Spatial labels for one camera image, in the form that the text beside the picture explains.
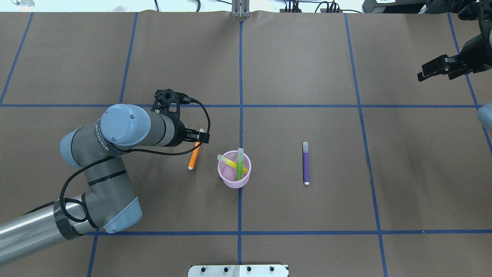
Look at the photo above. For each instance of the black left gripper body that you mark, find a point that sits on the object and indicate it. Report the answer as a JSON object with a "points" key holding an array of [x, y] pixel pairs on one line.
{"points": [[178, 133]]}

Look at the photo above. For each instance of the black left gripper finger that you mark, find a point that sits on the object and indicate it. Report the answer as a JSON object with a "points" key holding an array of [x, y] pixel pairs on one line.
{"points": [[197, 136]]}

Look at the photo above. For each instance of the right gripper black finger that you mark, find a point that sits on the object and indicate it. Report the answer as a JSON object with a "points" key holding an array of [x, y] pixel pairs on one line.
{"points": [[441, 65]]}

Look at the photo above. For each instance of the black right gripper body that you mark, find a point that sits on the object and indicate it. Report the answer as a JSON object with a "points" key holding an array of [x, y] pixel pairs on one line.
{"points": [[476, 54]]}

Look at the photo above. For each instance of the orange highlighter pen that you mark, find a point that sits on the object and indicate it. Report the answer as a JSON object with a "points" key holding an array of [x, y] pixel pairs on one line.
{"points": [[194, 156]]}

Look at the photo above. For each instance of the yellow highlighter pen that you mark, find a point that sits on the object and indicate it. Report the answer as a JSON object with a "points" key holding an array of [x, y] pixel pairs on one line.
{"points": [[231, 163]]}

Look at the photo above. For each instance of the green highlighter pen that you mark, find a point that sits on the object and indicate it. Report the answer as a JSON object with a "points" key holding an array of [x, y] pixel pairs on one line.
{"points": [[240, 164]]}

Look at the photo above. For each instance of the purple highlighter pen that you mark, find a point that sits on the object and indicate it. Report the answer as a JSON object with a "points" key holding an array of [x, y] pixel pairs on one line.
{"points": [[305, 152]]}

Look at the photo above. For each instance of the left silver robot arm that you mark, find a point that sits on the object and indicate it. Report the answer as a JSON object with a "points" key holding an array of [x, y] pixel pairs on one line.
{"points": [[100, 193]]}

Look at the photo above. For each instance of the pink mesh pen holder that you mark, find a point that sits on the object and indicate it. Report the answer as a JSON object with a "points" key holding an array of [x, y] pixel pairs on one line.
{"points": [[228, 175]]}

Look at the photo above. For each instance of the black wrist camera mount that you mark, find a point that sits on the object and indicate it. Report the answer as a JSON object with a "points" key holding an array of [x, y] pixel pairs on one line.
{"points": [[168, 102]]}

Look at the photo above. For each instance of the aluminium frame post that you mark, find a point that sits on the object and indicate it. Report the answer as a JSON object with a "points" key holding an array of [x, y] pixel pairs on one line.
{"points": [[240, 9]]}

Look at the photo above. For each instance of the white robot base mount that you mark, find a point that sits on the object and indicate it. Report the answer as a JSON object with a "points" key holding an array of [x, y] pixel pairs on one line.
{"points": [[259, 270]]}

